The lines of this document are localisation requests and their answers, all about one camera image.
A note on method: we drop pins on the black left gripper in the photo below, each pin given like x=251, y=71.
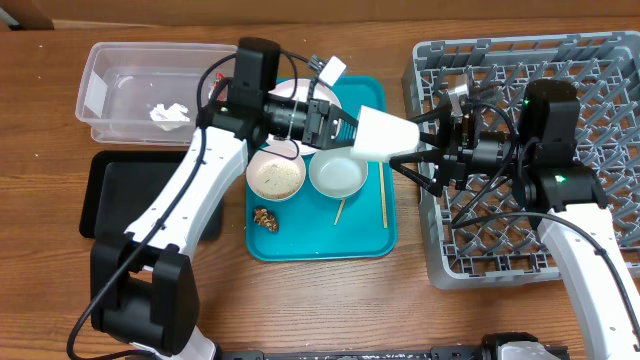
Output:
x=325, y=140

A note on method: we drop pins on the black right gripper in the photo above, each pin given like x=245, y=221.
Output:
x=451, y=156

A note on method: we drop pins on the white cup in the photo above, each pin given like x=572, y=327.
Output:
x=380, y=136

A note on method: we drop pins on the grey bowl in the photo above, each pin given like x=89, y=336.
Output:
x=336, y=173

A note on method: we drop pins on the white napkin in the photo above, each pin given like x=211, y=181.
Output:
x=169, y=118

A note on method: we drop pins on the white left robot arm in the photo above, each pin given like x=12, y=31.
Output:
x=143, y=289

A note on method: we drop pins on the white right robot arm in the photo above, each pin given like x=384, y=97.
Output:
x=561, y=197

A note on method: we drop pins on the grey dishwasher rack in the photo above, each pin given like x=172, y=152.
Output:
x=498, y=249

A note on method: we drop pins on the white round plate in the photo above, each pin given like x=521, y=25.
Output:
x=299, y=88

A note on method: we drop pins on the left wooden chopstick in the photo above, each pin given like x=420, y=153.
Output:
x=339, y=212

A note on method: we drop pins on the pink bowl with rice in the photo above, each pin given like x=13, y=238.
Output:
x=276, y=173

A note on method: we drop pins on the teal serving tray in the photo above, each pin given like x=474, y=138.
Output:
x=306, y=224

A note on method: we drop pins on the brown food scrap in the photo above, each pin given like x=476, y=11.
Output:
x=263, y=218

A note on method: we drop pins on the red snack wrapper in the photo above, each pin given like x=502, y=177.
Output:
x=220, y=83

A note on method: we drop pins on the clear plastic bin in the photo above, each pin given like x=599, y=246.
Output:
x=123, y=81

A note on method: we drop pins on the black tray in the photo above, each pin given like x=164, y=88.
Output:
x=121, y=187

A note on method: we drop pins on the black rail at table edge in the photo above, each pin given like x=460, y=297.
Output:
x=509, y=345

